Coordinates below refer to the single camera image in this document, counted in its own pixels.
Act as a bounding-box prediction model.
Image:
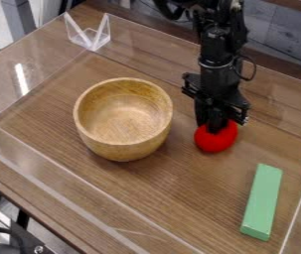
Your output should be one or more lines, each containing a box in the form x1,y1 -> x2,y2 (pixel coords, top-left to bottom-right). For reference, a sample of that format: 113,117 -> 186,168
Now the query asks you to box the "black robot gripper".
182,57 -> 250,134

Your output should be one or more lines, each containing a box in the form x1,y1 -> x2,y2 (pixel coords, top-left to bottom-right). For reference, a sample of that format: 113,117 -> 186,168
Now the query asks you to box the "red plush strawberry fruit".
194,120 -> 237,153

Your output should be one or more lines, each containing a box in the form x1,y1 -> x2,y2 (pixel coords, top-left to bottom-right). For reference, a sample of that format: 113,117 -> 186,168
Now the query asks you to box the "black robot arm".
153,0 -> 256,134

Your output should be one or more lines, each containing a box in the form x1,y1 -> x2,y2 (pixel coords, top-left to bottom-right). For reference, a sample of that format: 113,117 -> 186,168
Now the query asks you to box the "round wooden bowl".
74,77 -> 173,162

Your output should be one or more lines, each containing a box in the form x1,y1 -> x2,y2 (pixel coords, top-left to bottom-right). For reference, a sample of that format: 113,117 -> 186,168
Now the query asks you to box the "green rectangular block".
240,164 -> 283,241

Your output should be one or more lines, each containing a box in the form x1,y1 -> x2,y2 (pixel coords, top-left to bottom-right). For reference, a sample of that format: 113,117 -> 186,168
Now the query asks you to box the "black metal clamp base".
9,221 -> 58,254

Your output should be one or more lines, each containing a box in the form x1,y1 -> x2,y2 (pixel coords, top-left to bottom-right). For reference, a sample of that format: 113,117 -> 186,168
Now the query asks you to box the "clear acrylic tray enclosure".
0,17 -> 301,254

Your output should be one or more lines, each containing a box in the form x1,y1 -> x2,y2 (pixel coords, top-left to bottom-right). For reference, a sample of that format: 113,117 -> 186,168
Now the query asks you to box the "clear acrylic corner bracket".
64,13 -> 111,52

